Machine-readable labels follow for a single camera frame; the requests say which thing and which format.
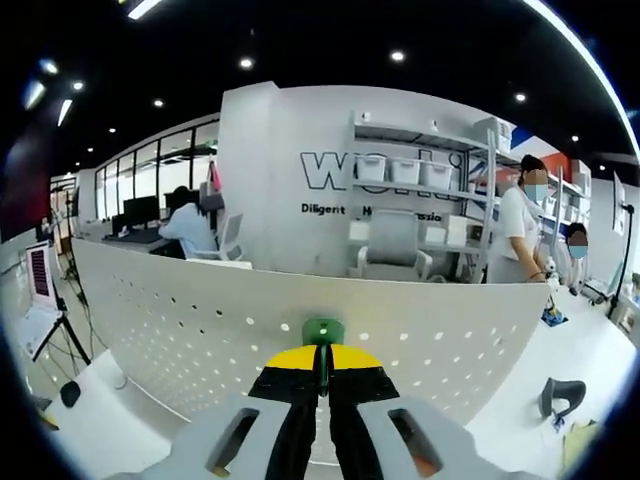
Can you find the grey metal shelving rack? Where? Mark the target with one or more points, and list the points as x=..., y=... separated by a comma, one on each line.
x=425, y=145

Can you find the grey office chair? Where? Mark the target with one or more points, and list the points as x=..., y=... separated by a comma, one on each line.
x=395, y=240

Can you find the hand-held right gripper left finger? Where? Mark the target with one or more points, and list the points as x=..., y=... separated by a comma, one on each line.
x=285, y=400

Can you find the dark grey curved holder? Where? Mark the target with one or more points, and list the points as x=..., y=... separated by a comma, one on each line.
x=550, y=397

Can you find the black oval device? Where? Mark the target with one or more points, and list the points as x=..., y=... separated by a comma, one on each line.
x=70, y=393

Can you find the white screen on stand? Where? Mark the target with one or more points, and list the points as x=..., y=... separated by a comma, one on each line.
x=619, y=200

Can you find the small blue toy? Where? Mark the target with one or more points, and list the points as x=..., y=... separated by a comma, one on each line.
x=552, y=316

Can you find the pale yellow cloth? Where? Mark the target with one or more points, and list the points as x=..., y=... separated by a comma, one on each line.
x=580, y=442

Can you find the white storage bin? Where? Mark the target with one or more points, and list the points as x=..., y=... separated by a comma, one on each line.
x=437, y=174
x=372, y=167
x=405, y=170

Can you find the white laptop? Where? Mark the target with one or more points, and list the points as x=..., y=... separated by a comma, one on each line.
x=40, y=272

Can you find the white plastic crate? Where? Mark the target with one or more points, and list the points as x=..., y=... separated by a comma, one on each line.
x=492, y=131

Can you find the white desk chair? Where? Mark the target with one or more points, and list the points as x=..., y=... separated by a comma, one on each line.
x=232, y=237

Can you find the long ceiling light strip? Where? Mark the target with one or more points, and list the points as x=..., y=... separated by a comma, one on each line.
x=600, y=65

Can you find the pink hanging bag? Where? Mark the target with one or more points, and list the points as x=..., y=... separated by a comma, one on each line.
x=216, y=176

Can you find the black tripod stand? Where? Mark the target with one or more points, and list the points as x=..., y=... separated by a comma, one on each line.
x=625, y=255

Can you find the black computer monitor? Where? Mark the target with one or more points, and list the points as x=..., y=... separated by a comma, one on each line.
x=141, y=207

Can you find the round ceiling spotlights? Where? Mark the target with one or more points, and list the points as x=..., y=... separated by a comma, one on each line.
x=245, y=62

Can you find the green hook assembly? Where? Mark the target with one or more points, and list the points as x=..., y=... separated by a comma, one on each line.
x=322, y=327

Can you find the black laptop tripod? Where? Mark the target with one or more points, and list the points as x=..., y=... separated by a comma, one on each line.
x=75, y=340

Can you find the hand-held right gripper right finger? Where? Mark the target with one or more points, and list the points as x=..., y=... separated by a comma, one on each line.
x=365, y=400

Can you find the dark hanging display screen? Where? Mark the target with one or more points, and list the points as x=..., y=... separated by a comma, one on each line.
x=25, y=190

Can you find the white perforated mounting plate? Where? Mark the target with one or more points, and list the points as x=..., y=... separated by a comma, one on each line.
x=200, y=290

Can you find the white shelving with boxes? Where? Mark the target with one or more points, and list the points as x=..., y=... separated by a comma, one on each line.
x=565, y=200

